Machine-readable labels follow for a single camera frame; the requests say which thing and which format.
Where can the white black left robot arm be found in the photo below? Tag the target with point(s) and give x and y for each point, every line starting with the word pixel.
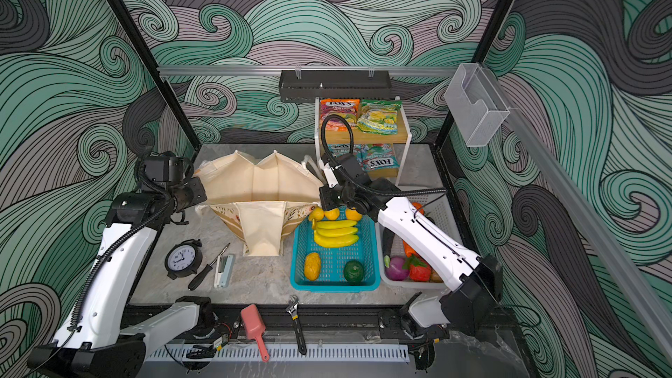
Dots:
pixel 92 341

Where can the clear plastic wall bin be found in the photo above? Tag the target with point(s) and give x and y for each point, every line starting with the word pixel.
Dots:
pixel 475 98

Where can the teal Fox's candy bag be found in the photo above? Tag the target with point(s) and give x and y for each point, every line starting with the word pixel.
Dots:
pixel 376 157

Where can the yellow banana bunch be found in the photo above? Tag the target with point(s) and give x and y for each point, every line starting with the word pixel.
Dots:
pixel 336 234

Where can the yellow toy potato fruit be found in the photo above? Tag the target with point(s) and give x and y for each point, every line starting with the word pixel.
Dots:
pixel 312 266

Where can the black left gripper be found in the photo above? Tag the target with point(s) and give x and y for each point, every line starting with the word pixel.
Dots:
pixel 198 193

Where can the orange toy carrot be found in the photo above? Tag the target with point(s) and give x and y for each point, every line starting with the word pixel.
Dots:
pixel 408 250

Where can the green Fox's candy bag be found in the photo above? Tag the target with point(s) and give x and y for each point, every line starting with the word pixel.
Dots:
pixel 379 117

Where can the mint berry candy bag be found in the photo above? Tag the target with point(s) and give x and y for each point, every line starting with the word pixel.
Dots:
pixel 343 149

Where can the yellow orange round fruit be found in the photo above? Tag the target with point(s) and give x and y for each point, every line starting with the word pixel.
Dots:
pixel 353 215

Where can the black handled screwdriver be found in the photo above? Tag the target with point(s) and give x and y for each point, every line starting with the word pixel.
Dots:
pixel 201 276

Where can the white slotted cable duct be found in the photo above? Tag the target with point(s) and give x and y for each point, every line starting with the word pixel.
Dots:
pixel 315 353

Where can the green toy avocado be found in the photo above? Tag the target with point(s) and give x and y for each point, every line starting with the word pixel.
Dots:
pixel 354 272

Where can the white wooden two-tier shelf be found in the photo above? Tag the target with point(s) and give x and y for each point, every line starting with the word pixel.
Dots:
pixel 400 141

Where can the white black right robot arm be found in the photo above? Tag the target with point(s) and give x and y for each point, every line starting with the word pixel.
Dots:
pixel 473 282

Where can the teal plastic basket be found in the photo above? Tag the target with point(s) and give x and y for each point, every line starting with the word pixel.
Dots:
pixel 333 261

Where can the cream floral grocery bag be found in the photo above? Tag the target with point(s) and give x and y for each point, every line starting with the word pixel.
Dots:
pixel 260 201

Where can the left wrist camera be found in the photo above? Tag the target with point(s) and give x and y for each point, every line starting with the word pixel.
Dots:
pixel 165 169

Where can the pink plastic scoop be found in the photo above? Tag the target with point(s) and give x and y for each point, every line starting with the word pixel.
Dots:
pixel 254 329

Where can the black adjustable wrench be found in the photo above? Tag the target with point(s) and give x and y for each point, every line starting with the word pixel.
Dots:
pixel 291 309

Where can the purple toy onion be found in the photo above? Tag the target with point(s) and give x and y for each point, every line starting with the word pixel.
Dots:
pixel 396 268

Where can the orange Fox's candy bag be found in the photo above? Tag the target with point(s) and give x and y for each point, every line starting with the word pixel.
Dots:
pixel 348 109

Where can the white plastic basket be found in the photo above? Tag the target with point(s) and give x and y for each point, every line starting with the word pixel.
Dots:
pixel 437 211

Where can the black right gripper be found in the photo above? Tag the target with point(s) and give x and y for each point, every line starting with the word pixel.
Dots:
pixel 331 201

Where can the black alarm clock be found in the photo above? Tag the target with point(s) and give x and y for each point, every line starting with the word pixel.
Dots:
pixel 184 259

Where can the small yellow lemon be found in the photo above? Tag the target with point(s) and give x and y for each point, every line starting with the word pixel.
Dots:
pixel 317 215

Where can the white stapler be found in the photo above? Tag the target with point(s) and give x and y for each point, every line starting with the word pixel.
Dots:
pixel 223 271

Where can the red toy strawberry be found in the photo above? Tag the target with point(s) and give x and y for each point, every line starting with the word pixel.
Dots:
pixel 419 270

